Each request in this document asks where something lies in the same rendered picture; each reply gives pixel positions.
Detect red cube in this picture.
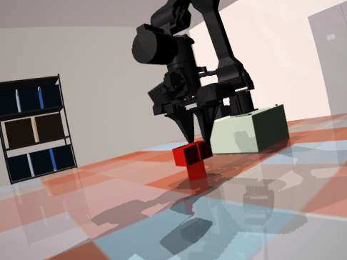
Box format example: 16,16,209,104
172,144,200,166
190,141,213,160
186,160,206,181

